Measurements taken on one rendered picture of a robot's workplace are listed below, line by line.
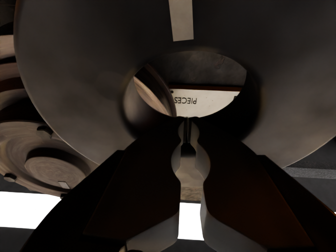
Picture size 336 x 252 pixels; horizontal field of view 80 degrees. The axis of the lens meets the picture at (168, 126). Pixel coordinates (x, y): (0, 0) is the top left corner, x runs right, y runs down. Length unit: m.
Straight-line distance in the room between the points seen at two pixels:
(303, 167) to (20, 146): 5.90
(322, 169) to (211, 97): 5.83
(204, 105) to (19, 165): 0.45
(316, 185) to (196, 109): 9.06
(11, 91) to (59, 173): 0.17
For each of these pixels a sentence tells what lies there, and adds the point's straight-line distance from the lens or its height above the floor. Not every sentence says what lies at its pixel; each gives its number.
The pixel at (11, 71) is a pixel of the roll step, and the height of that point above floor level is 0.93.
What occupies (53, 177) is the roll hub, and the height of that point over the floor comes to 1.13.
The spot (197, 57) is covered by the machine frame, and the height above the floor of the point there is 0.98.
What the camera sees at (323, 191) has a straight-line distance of 9.49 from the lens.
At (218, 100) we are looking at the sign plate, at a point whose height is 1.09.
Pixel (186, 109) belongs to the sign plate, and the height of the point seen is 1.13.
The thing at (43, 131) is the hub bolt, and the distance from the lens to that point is 0.36.
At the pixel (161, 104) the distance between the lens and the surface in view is 0.38.
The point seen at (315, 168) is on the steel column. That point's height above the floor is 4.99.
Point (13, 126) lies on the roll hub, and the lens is 0.40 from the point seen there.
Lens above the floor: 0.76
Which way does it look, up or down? 46 degrees up
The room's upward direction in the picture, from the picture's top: 179 degrees counter-clockwise
